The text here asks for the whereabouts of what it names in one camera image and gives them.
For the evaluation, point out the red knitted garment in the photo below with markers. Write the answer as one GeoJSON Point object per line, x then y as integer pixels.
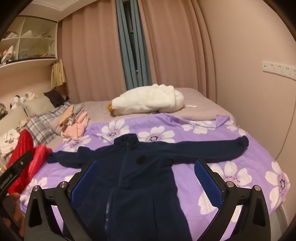
{"type": "Point", "coordinates": [23, 148]}

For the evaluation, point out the navy fleece jacket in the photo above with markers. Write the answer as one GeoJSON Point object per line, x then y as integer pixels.
{"type": "Point", "coordinates": [143, 185]}

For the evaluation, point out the panda plush toy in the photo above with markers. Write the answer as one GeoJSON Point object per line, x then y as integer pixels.
{"type": "Point", "coordinates": [15, 102]}

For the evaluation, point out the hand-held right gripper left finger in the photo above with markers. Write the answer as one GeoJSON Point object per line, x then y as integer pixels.
{"type": "Point", "coordinates": [84, 185]}

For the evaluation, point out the yellow pleated cloth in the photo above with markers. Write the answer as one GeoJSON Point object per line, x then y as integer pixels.
{"type": "Point", "coordinates": [57, 74]}

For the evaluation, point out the person's left hand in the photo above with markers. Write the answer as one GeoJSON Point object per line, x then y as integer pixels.
{"type": "Point", "coordinates": [18, 208]}

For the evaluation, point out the grey bed sheet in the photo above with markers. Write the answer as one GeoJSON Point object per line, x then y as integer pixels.
{"type": "Point", "coordinates": [203, 99]}

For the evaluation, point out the blue-grey curtain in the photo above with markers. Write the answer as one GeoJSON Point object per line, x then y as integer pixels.
{"type": "Point", "coordinates": [143, 46]}

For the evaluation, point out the white crumpled clothes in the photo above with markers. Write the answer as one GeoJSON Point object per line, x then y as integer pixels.
{"type": "Point", "coordinates": [9, 139]}

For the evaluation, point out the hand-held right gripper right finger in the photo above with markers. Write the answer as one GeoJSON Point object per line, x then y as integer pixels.
{"type": "Point", "coordinates": [208, 183]}

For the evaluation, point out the pink curtain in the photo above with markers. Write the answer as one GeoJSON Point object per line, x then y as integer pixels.
{"type": "Point", "coordinates": [175, 46]}
{"type": "Point", "coordinates": [92, 51]}

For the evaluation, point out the plaid cloth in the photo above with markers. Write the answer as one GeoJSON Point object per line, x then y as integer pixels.
{"type": "Point", "coordinates": [44, 125]}

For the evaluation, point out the beige pillow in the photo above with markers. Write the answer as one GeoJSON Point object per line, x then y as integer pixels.
{"type": "Point", "coordinates": [39, 104]}

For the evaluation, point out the small white tissue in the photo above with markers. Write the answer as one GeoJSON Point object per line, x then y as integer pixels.
{"type": "Point", "coordinates": [191, 106]}

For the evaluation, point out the purple floral blanket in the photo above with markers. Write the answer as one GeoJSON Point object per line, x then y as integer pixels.
{"type": "Point", "coordinates": [208, 148]}

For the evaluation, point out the white goose plush toy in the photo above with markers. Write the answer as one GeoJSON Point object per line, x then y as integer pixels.
{"type": "Point", "coordinates": [148, 99]}

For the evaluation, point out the white wall socket strip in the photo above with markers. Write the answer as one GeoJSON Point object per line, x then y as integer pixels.
{"type": "Point", "coordinates": [279, 69]}

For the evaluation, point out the dark brown pillow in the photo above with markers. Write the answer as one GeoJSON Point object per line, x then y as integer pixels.
{"type": "Point", "coordinates": [54, 96]}

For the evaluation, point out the white wall shelf unit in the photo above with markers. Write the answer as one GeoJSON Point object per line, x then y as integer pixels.
{"type": "Point", "coordinates": [34, 62]}

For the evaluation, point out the dark window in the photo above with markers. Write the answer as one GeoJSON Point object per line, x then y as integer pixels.
{"type": "Point", "coordinates": [131, 34]}

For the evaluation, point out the pile of pink clothes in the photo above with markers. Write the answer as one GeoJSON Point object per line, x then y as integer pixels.
{"type": "Point", "coordinates": [76, 129]}

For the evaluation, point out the white cloth bundle on shelf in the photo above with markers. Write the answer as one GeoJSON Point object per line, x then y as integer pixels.
{"type": "Point", "coordinates": [8, 54]}

